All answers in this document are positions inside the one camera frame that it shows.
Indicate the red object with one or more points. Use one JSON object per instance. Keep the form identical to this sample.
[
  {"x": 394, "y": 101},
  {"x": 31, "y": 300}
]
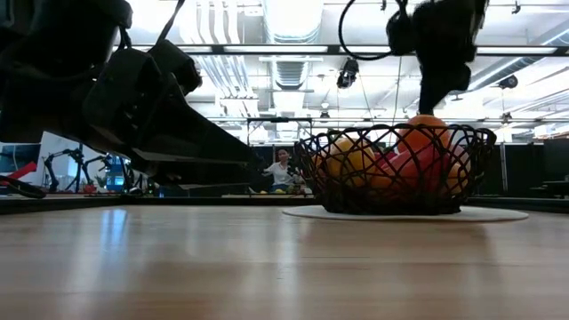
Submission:
[{"x": 22, "y": 171}]

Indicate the orange-yellow mango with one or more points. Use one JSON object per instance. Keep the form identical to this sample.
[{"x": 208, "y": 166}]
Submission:
[{"x": 384, "y": 182}]

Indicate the black partition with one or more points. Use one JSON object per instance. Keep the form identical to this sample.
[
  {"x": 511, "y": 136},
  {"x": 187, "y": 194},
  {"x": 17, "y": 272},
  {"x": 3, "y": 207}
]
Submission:
[{"x": 524, "y": 169}]

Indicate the pink peach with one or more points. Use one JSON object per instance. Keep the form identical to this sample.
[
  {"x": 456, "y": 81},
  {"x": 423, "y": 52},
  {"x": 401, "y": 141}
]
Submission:
[{"x": 458, "y": 175}]

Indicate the long red pepper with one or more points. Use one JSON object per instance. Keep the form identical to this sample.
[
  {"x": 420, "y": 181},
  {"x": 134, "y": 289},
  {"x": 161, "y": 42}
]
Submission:
[{"x": 418, "y": 171}]

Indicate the white plate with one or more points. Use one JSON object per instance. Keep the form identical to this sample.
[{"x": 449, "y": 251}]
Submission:
[{"x": 489, "y": 214}]

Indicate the black background robot arm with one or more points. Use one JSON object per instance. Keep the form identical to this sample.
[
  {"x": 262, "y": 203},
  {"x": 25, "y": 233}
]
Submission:
[
  {"x": 91, "y": 166},
  {"x": 53, "y": 171}
]

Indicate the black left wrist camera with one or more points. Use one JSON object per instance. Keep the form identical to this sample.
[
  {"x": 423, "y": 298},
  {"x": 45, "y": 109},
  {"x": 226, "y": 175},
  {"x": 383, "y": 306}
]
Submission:
[{"x": 175, "y": 66}]

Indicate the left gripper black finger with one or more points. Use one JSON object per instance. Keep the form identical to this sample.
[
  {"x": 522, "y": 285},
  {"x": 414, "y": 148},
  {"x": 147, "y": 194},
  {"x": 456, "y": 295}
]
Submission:
[
  {"x": 213, "y": 175},
  {"x": 195, "y": 138}
]

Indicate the black hanging ceiling camera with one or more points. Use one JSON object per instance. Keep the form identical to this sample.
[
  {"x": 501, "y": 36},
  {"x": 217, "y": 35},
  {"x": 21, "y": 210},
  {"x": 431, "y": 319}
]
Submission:
[
  {"x": 508, "y": 81},
  {"x": 349, "y": 71}
]

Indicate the orange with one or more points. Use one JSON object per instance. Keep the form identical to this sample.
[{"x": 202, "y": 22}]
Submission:
[{"x": 422, "y": 133}]

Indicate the large yellow lemon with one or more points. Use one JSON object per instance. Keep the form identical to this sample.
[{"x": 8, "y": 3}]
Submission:
[{"x": 353, "y": 160}]

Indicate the dark monitor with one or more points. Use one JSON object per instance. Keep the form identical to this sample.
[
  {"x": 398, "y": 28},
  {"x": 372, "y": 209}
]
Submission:
[{"x": 18, "y": 155}]

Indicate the pink dragon fruit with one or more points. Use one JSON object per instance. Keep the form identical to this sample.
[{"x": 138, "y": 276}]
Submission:
[{"x": 387, "y": 157}]

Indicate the black overhead frame bar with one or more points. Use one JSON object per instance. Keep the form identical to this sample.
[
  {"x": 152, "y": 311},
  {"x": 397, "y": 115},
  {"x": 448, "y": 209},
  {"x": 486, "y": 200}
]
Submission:
[{"x": 275, "y": 49}]

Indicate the person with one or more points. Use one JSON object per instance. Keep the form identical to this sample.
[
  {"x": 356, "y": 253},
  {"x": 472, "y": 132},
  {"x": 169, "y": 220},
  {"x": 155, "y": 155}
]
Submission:
[{"x": 281, "y": 173}]

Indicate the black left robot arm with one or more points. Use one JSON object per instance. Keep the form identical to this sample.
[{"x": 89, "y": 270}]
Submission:
[{"x": 53, "y": 26}]

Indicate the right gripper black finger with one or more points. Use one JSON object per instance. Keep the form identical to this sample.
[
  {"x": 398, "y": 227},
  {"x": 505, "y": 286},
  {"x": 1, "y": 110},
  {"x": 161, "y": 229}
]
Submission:
[
  {"x": 431, "y": 89},
  {"x": 457, "y": 80}
]

